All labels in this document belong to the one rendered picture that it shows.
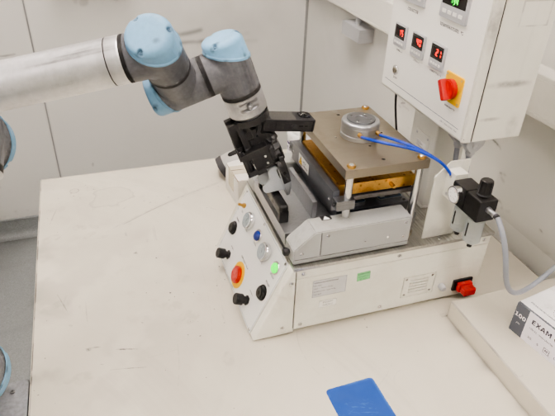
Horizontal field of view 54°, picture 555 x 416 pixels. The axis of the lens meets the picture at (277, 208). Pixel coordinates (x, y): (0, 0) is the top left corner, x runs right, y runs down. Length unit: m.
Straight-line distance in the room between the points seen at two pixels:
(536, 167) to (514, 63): 0.45
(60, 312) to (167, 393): 0.33
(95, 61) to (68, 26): 1.61
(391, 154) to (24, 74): 0.66
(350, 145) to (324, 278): 0.27
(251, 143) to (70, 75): 0.36
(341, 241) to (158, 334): 0.43
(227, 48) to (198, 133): 1.78
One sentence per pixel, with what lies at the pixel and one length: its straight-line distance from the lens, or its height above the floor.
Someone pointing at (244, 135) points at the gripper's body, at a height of 1.15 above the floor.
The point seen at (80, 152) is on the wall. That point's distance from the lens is 2.68.
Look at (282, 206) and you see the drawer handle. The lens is 1.07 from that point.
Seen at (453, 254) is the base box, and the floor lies 0.89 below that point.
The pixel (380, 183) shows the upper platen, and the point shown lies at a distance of 1.10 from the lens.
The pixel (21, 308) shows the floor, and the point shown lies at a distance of 2.49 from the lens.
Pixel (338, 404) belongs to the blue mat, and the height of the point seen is 0.75.
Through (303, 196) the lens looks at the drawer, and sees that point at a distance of 1.14.
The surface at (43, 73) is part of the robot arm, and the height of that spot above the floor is 1.31.
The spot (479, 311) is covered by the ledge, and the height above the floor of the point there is 0.79.
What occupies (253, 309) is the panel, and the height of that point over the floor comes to 0.79.
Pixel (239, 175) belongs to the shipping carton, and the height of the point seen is 0.84.
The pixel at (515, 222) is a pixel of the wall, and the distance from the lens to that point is 1.53.
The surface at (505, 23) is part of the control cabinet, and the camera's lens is 1.02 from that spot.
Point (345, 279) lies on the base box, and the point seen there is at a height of 0.88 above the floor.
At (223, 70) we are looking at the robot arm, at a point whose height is 1.28.
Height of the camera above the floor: 1.59
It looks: 33 degrees down
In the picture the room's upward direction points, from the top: 2 degrees clockwise
